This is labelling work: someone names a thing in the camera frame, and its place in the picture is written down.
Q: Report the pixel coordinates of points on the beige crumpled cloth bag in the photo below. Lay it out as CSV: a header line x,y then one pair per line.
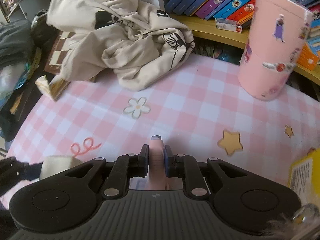
x,y
135,39

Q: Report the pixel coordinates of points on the wooden shelf board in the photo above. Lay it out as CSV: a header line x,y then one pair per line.
x,y
207,30

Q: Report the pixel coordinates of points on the pink sticker cylinder can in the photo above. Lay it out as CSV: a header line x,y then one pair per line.
x,y
277,35

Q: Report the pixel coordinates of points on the pink checkered desk mat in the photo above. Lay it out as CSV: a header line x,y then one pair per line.
x,y
199,109

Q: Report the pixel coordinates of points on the pink lip balm tube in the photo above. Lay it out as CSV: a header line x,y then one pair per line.
x,y
157,177

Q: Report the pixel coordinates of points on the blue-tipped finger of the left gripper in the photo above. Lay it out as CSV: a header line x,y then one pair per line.
x,y
31,171

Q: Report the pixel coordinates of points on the cream tissue pack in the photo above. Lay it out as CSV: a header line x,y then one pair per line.
x,y
52,89

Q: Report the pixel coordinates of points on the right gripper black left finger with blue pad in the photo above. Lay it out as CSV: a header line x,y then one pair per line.
x,y
125,167

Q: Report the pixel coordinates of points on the brown white chessboard box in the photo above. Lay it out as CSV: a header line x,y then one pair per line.
x,y
64,43

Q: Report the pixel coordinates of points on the yellow cardboard box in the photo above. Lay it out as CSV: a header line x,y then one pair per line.
x,y
304,178

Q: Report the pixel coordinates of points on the dark grey folded clothes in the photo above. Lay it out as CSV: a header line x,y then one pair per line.
x,y
16,43

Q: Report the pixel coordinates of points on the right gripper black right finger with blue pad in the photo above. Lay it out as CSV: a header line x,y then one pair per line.
x,y
185,167

